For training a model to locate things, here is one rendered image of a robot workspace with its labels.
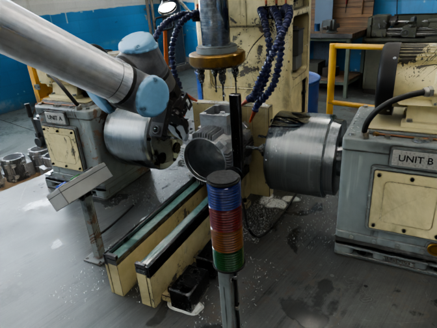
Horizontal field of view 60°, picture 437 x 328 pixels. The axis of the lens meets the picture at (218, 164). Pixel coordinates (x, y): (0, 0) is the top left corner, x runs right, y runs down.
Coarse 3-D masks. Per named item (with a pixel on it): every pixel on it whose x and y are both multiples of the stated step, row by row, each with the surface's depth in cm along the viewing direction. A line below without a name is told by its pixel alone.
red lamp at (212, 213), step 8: (240, 208) 67; (216, 216) 66; (224, 216) 66; (232, 216) 66; (240, 216) 68; (216, 224) 67; (224, 224) 66; (232, 224) 67; (240, 224) 68; (224, 232) 67
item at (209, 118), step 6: (210, 108) 131; (216, 108) 134; (222, 108) 134; (228, 108) 133; (204, 114) 125; (210, 114) 132; (216, 114) 134; (222, 114) 127; (228, 114) 123; (204, 120) 126; (210, 120) 125; (216, 120) 124; (222, 120) 122; (228, 120) 123; (216, 126) 125; (222, 126) 123; (228, 126) 123; (228, 132) 124
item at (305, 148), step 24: (288, 120) 109; (312, 120) 107; (336, 120) 108; (264, 144) 115; (288, 144) 106; (312, 144) 103; (336, 144) 103; (264, 168) 110; (288, 168) 107; (312, 168) 103; (336, 168) 108; (312, 192) 109; (336, 192) 115
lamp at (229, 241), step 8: (216, 232) 68; (232, 232) 67; (240, 232) 69; (216, 240) 69; (224, 240) 68; (232, 240) 68; (240, 240) 69; (216, 248) 70; (224, 248) 69; (232, 248) 69; (240, 248) 70
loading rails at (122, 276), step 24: (192, 192) 125; (168, 216) 114; (192, 216) 111; (120, 240) 100; (144, 240) 104; (168, 240) 101; (192, 240) 108; (120, 264) 96; (144, 264) 90; (168, 264) 98; (120, 288) 98; (144, 288) 93; (168, 288) 97
